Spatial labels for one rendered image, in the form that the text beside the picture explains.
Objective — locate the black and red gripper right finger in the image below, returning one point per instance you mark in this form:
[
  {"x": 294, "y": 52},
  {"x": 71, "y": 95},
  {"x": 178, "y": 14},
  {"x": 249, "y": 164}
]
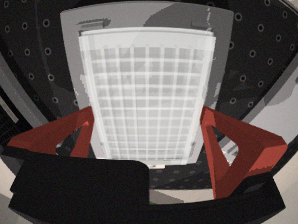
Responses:
[{"x": 258, "y": 150}]

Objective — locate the white multi-well plate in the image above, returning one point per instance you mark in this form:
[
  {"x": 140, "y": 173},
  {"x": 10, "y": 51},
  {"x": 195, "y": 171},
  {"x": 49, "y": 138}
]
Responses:
[{"x": 136, "y": 76}]

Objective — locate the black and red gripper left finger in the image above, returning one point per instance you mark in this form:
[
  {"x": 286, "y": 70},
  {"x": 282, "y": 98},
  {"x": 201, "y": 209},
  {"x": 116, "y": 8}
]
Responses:
[{"x": 45, "y": 138}]

